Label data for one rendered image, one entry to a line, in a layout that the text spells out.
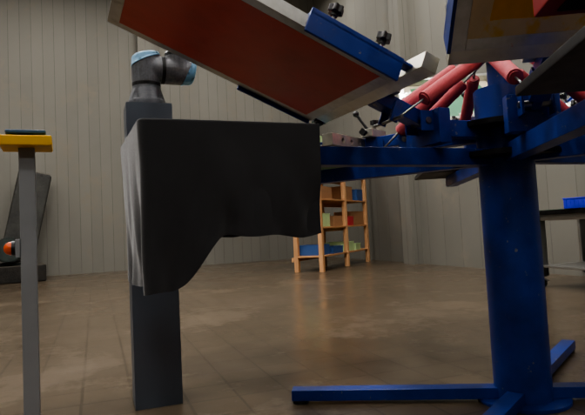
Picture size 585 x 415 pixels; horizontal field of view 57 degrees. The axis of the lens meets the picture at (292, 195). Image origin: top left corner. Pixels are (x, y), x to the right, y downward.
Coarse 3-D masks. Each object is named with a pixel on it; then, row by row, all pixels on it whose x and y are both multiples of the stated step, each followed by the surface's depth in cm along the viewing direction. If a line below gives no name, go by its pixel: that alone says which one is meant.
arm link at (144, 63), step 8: (136, 56) 221; (144, 56) 220; (152, 56) 222; (160, 56) 227; (136, 64) 221; (144, 64) 220; (152, 64) 221; (160, 64) 223; (136, 72) 221; (144, 72) 220; (152, 72) 221; (160, 72) 223; (136, 80) 220; (152, 80) 221; (160, 80) 225
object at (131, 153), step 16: (144, 128) 129; (128, 144) 148; (144, 144) 129; (128, 160) 150; (144, 160) 129; (128, 176) 153; (144, 176) 129; (128, 192) 154; (144, 192) 129; (128, 208) 155; (144, 208) 129; (128, 224) 161; (144, 224) 128; (128, 240) 163; (144, 240) 128; (128, 256) 163; (144, 256) 128; (128, 272) 164; (144, 272) 128; (144, 288) 128
